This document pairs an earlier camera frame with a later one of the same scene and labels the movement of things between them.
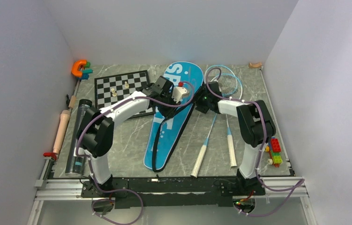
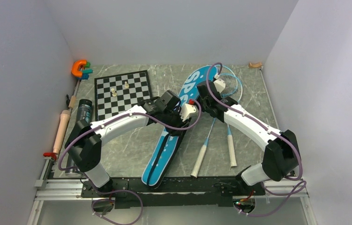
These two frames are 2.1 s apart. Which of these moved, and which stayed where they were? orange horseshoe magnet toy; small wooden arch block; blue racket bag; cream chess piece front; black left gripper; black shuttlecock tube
Moved: black left gripper; blue racket bag
Stayed: cream chess piece front; black shuttlecock tube; orange horseshoe magnet toy; small wooden arch block
